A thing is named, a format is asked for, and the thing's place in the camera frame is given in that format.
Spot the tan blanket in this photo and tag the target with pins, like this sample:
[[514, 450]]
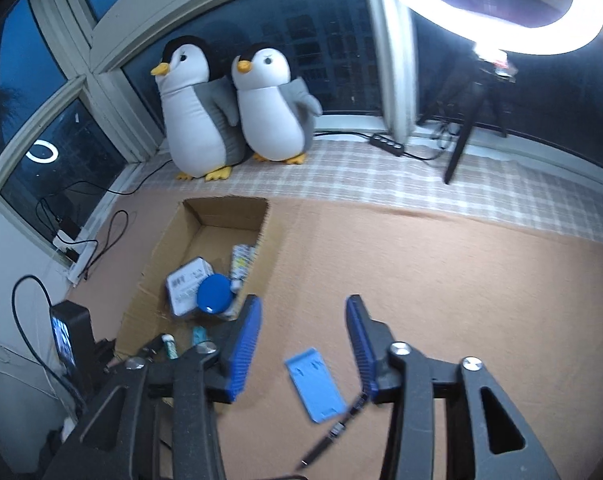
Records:
[[431, 285]]

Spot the small white green tube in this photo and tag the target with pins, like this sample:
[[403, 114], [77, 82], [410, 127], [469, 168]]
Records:
[[169, 346]]

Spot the white power strip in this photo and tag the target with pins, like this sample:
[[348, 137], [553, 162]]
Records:
[[61, 241]]

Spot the patterned white tube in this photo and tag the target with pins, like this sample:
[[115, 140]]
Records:
[[241, 260]]

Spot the black tripod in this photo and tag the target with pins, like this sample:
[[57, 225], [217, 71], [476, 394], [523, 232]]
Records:
[[461, 140]]

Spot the plaid cloth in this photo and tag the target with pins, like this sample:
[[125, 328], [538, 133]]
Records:
[[356, 175]]

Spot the large grey penguin plush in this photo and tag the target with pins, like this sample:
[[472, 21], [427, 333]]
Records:
[[191, 125]]

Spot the blue round lid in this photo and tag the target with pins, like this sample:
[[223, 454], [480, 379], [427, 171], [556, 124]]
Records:
[[214, 292]]

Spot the clear square case white label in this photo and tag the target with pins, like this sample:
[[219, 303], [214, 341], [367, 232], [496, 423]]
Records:
[[184, 280]]

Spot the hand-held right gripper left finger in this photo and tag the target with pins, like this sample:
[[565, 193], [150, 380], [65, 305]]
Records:
[[244, 350]]

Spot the black pen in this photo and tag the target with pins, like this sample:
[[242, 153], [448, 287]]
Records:
[[337, 430]]

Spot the cardboard box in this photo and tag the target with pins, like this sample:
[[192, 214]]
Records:
[[216, 217]]

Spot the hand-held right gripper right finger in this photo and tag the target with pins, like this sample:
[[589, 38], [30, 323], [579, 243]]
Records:
[[361, 355]]

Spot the small grey penguin plush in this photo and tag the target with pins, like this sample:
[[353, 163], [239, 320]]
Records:
[[271, 115]]

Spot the black device with screen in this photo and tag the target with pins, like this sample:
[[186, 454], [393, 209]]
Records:
[[79, 330]]

